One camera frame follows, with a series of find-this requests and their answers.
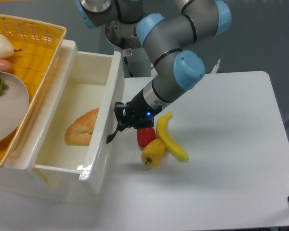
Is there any white drawer cabinet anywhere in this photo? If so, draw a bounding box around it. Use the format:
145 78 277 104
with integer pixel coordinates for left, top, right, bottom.
0 40 79 201

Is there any white pear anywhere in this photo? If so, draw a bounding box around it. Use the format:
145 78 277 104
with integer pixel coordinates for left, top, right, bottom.
0 34 22 59

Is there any grey plate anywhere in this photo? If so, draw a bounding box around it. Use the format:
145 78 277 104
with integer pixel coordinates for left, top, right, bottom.
0 72 29 141

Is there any yellow bell pepper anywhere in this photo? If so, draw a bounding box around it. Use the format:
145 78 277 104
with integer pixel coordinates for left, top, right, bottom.
141 139 166 168

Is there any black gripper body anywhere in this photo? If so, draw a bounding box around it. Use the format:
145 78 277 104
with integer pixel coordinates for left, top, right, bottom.
127 90 162 127

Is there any pink egg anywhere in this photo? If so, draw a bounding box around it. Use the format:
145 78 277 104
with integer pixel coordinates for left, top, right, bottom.
0 59 13 74

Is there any croissant bread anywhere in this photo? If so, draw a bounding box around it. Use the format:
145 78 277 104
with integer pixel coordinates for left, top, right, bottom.
65 108 99 146

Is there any yellow banana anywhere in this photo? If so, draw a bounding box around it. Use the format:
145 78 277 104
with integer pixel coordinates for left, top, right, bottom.
156 113 189 162

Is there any black top drawer handle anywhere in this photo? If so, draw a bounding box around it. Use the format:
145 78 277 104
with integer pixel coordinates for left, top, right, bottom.
106 124 120 144

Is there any white top drawer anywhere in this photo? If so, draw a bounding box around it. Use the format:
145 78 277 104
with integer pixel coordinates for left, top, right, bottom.
31 51 125 196

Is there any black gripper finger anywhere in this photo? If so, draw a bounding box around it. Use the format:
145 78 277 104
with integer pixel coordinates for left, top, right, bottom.
114 102 130 132
133 118 154 129

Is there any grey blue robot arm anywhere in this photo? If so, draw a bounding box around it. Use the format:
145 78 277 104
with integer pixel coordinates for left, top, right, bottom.
76 0 232 131

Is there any red bell pepper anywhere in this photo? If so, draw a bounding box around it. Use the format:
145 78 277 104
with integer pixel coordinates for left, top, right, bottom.
137 128 156 148

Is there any yellow wicker basket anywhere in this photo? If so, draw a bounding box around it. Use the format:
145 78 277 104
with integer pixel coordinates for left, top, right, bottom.
0 14 66 167

